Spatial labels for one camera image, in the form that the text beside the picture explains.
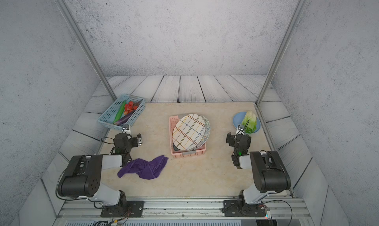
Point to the pink perforated plastic basket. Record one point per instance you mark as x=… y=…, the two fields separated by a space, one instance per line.
x=181 y=154

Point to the purple eggplant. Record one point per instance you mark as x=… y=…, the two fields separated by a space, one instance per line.
x=124 y=119

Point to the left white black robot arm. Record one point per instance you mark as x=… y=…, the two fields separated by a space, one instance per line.
x=82 y=180

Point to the plaid striped white plate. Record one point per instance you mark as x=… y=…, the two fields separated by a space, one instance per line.
x=188 y=131

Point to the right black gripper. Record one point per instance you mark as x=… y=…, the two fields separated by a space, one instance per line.
x=249 y=140

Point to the light blue round plate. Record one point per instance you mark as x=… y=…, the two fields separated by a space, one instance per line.
x=238 y=119

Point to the red cherry tomatoes bunch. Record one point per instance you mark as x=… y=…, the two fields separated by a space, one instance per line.
x=130 y=107

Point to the right metal frame post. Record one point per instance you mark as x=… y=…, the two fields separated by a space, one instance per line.
x=284 y=43

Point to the metal frame post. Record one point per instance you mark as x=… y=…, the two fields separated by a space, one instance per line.
x=65 y=11
x=284 y=43

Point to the green cucumber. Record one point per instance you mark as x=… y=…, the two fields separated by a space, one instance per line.
x=119 y=113

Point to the green lettuce head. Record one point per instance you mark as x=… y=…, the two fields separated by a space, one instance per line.
x=250 y=122

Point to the colourful speckled round plate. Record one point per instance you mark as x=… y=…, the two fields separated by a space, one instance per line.
x=205 y=136

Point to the light blue perforated basket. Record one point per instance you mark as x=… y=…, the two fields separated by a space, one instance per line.
x=107 y=118

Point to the left metal frame post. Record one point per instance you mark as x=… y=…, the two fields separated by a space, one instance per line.
x=65 y=11

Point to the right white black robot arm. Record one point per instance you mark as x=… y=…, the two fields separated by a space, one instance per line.
x=269 y=176

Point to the purple cloth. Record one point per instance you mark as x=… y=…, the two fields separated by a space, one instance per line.
x=147 y=170

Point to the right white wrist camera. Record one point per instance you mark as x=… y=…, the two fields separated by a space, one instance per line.
x=240 y=129

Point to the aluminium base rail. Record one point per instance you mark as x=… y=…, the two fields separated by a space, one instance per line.
x=216 y=208

